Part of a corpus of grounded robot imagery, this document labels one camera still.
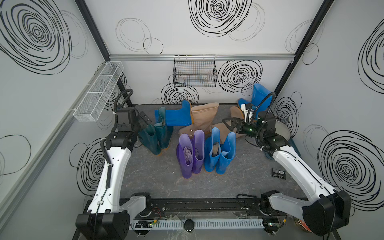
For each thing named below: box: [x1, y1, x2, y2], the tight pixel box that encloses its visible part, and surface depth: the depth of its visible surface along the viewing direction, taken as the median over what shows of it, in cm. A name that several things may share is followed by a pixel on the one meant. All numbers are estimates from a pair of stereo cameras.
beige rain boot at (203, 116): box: [178, 102, 219, 138], surface depth 86 cm
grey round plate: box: [275, 120, 291, 141], surface depth 107 cm
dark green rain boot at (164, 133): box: [154, 107, 174, 149], surface depth 82 cm
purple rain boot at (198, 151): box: [192, 129, 205, 174], surface depth 74 cm
